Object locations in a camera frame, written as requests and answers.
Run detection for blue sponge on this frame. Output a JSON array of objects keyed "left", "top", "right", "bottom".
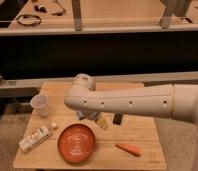
[{"left": 76, "top": 111, "right": 84, "bottom": 120}]

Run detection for metal clamp bracket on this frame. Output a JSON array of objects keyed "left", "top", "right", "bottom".
[{"left": 0, "top": 73, "right": 16, "bottom": 86}]

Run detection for white tube bottle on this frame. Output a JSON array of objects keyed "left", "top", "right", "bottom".
[{"left": 19, "top": 122, "right": 57, "bottom": 153}]

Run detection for orange carrot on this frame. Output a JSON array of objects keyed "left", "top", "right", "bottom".
[{"left": 116, "top": 143, "right": 142, "bottom": 157}]

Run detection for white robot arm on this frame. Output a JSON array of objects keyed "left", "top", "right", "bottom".
[{"left": 64, "top": 74, "right": 198, "bottom": 171}]

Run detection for black coiled cable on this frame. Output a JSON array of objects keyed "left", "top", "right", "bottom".
[{"left": 16, "top": 13, "right": 43, "bottom": 27}]

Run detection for small dark tool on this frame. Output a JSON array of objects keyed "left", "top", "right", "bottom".
[{"left": 34, "top": 5, "right": 47, "bottom": 13}]

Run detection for black phone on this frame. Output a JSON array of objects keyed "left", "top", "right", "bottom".
[{"left": 113, "top": 114, "right": 123, "bottom": 125}]

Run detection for grey metal post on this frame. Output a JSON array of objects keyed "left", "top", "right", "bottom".
[
  {"left": 159, "top": 0, "right": 192, "bottom": 29},
  {"left": 72, "top": 0, "right": 82, "bottom": 31}
]

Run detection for clear plastic cup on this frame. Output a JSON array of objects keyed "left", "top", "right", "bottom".
[{"left": 30, "top": 94, "right": 50, "bottom": 117}]

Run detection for orange ceramic bowl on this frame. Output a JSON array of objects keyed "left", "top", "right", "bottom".
[{"left": 57, "top": 124, "right": 96, "bottom": 164}]

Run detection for grey metal post right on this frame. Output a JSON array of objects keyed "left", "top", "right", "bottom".
[{"left": 159, "top": 0, "right": 192, "bottom": 29}]

